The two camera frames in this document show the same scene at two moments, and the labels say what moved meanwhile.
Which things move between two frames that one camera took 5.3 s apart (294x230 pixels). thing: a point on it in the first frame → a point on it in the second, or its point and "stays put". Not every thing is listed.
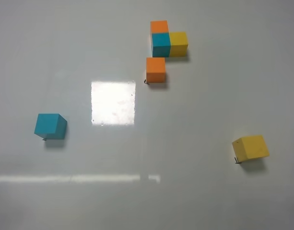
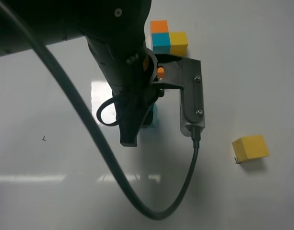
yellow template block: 179,44 stays put
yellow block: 249,148 stays put
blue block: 51,126 → 152,120
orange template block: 159,27 stays put
